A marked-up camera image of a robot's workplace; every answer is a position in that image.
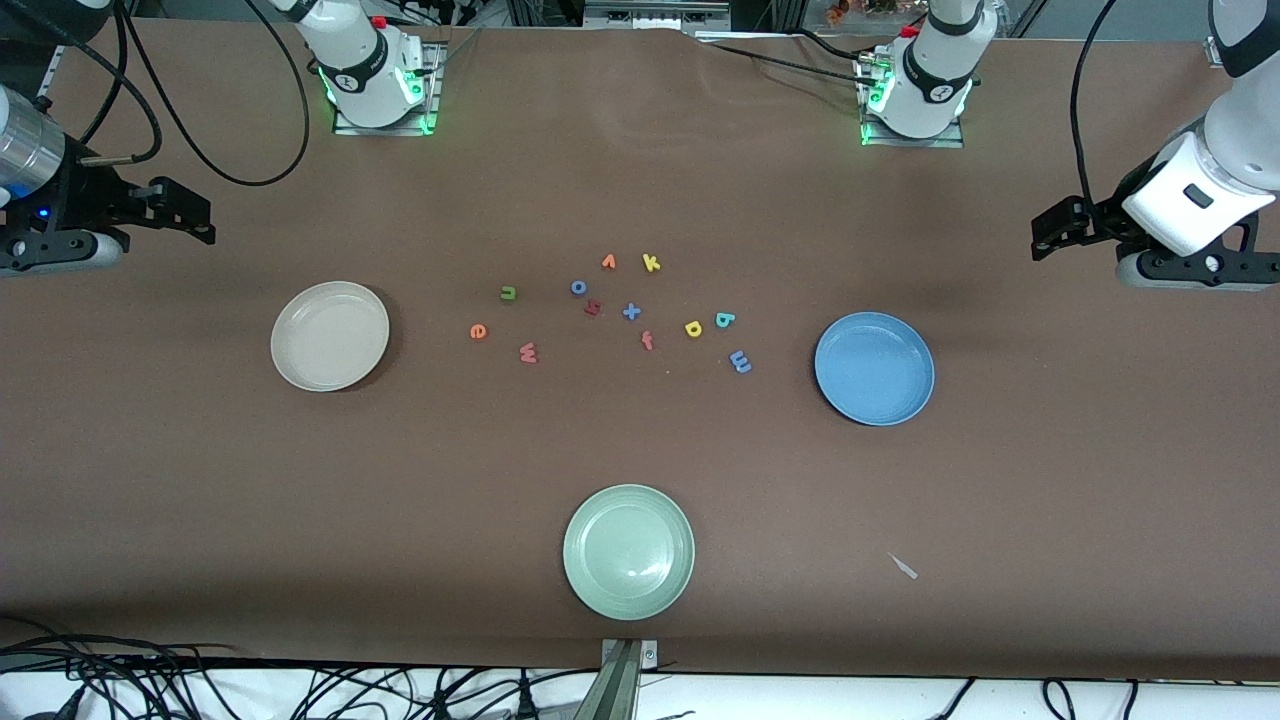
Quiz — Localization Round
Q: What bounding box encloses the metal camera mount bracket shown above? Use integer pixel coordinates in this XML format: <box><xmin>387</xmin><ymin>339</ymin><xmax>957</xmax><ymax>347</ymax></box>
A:
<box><xmin>600</xmin><ymin>638</ymin><xmax>659</xmax><ymax>720</ymax></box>

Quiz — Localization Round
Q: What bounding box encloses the blue plate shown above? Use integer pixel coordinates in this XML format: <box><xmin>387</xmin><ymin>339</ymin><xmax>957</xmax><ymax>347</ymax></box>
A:
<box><xmin>814</xmin><ymin>312</ymin><xmax>936</xmax><ymax>427</ymax></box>

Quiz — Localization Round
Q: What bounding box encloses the brown table cover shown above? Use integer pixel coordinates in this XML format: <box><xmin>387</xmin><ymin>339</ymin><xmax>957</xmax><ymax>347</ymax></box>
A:
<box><xmin>0</xmin><ymin>18</ymin><xmax>1280</xmax><ymax>681</ymax></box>

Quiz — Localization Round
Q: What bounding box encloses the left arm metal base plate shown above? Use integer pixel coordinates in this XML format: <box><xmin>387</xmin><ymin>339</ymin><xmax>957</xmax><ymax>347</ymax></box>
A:
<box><xmin>858</xmin><ymin>55</ymin><xmax>966</xmax><ymax>149</ymax></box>

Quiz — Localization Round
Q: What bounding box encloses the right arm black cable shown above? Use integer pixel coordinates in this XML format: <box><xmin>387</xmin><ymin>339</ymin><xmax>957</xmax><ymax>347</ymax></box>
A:
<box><xmin>78</xmin><ymin>0</ymin><xmax>313</xmax><ymax>188</ymax></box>

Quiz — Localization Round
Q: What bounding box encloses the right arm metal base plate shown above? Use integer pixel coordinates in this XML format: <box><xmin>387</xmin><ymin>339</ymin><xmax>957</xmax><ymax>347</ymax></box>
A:
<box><xmin>333</xmin><ymin>40</ymin><xmax>443</xmax><ymax>137</ymax></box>

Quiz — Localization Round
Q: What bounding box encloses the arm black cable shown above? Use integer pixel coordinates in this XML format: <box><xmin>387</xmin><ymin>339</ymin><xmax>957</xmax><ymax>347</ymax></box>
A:
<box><xmin>78</xmin><ymin>0</ymin><xmax>313</xmax><ymax>188</ymax></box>
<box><xmin>1069</xmin><ymin>0</ymin><xmax>1123</xmax><ymax>233</ymax></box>

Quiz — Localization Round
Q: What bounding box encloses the beige brown plate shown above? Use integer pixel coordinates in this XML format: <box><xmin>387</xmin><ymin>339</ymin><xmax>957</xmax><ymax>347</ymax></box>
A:
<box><xmin>271</xmin><ymin>281</ymin><xmax>391</xmax><ymax>393</ymax></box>

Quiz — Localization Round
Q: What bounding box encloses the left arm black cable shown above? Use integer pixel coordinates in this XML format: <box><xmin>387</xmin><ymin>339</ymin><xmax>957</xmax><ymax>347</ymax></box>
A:
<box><xmin>1069</xmin><ymin>0</ymin><xmax>1123</xmax><ymax>233</ymax></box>

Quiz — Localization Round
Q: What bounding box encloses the aluminium frame structure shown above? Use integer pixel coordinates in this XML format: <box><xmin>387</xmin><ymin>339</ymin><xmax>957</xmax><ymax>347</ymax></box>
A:
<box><xmin>585</xmin><ymin>0</ymin><xmax>731</xmax><ymax>31</ymax></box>

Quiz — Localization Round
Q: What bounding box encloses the pale green plate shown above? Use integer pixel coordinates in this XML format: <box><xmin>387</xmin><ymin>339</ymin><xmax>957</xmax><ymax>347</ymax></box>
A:
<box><xmin>562</xmin><ymin>484</ymin><xmax>696</xmax><ymax>621</ymax></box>

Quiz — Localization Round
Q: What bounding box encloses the black base power cable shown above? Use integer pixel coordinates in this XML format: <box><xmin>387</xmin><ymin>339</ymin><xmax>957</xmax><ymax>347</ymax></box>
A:
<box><xmin>700</xmin><ymin>28</ymin><xmax>891</xmax><ymax>86</ymax></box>

